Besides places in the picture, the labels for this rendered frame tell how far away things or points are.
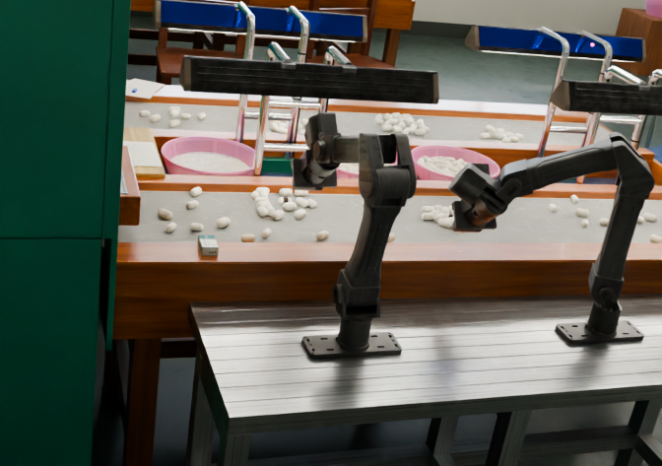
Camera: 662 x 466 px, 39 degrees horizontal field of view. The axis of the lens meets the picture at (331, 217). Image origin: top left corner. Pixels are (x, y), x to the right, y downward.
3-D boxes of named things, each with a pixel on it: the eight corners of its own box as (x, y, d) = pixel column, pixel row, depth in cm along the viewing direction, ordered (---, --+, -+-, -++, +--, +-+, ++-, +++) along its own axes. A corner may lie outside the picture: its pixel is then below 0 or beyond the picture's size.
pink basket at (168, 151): (275, 188, 260) (280, 157, 257) (217, 215, 239) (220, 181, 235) (200, 160, 272) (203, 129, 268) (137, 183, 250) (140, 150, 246)
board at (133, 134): (165, 178, 233) (165, 173, 233) (103, 176, 228) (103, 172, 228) (150, 131, 261) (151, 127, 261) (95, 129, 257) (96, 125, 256)
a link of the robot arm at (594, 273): (587, 301, 206) (627, 165, 193) (585, 288, 212) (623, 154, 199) (616, 307, 205) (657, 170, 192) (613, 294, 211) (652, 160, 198)
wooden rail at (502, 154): (646, 184, 315) (655, 154, 310) (92, 170, 258) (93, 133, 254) (636, 177, 319) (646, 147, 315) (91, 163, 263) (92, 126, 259)
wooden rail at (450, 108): (586, 165, 348) (599, 117, 341) (84, 149, 292) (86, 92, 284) (570, 153, 358) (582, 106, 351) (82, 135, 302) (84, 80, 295)
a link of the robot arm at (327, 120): (297, 122, 206) (314, 101, 195) (332, 123, 209) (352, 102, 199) (301, 172, 203) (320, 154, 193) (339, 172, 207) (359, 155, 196)
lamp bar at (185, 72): (438, 104, 228) (444, 76, 225) (182, 92, 209) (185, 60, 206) (427, 95, 235) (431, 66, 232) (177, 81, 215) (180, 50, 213)
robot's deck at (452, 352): (759, 391, 207) (764, 375, 205) (227, 435, 166) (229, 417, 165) (553, 216, 283) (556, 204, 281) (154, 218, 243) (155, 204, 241)
